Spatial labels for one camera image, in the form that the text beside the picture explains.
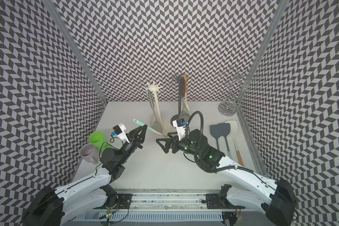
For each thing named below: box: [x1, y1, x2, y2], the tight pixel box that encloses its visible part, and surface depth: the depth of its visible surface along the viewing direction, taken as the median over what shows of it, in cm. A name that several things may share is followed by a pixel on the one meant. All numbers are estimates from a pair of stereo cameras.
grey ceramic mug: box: [79, 142, 100, 165], surface depth 83 cm
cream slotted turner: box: [147, 89, 162, 129], surface depth 90 cm
